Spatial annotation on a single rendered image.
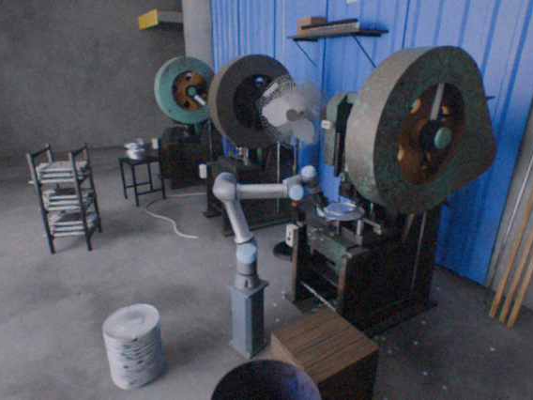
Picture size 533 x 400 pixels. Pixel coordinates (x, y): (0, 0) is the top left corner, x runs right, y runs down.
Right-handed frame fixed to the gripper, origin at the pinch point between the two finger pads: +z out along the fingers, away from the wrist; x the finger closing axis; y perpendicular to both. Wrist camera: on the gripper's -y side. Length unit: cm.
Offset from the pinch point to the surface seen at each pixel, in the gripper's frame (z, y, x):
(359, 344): 31, 58, -39
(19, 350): -1, -77, -190
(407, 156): -31, 41, 35
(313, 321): 27, 32, -47
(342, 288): 32.9, 25.0, -19.1
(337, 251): 20.0, 12.3, -5.9
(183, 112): -14, -304, 35
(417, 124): -45, 42, 43
